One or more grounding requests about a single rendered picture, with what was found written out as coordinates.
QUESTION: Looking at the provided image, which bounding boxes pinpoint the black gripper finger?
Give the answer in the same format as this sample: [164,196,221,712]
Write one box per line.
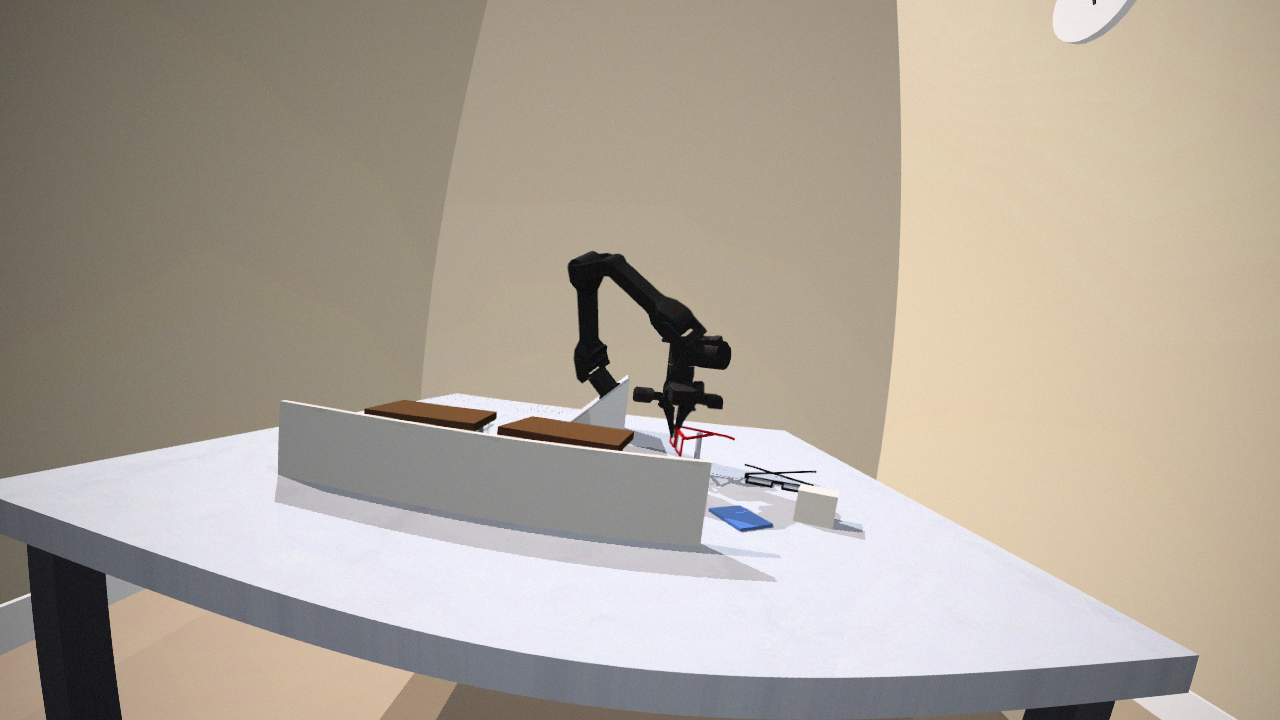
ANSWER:
[675,405,698,429]
[658,404,675,438]

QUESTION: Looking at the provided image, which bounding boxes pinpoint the grey curved panel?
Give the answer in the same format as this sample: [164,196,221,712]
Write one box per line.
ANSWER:
[278,400,710,546]

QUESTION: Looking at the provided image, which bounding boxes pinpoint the blue flat rectangular pad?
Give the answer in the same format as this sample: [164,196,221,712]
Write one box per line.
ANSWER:
[708,506,773,532]

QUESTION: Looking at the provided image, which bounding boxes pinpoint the black glasses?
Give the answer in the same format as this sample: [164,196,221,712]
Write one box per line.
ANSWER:
[744,464,817,492]

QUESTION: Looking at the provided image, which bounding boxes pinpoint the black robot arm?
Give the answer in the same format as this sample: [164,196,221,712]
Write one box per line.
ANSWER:
[567,251,731,406]

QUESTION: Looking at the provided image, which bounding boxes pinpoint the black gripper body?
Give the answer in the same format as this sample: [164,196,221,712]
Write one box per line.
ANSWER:
[634,364,723,409]

